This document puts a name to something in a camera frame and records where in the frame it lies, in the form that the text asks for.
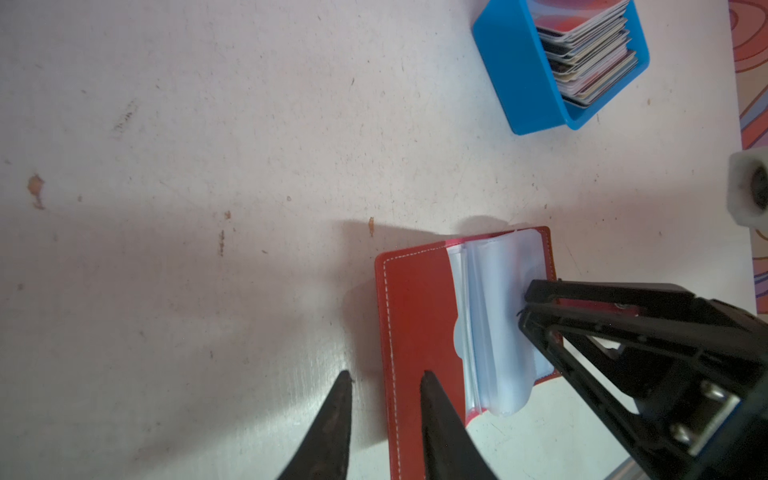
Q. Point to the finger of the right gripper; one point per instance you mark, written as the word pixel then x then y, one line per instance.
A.
pixel 679 380

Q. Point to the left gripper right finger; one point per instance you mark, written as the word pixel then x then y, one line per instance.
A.
pixel 449 452

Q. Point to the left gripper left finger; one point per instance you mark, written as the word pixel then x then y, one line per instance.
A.
pixel 325 450

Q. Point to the red leather card holder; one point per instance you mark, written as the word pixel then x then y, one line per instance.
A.
pixel 452 307

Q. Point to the stack of credit cards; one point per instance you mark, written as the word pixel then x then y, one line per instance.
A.
pixel 586 44

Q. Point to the blue plastic card tray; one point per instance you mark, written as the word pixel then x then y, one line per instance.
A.
pixel 524 83

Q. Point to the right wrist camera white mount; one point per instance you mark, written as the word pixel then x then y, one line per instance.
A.
pixel 747 188

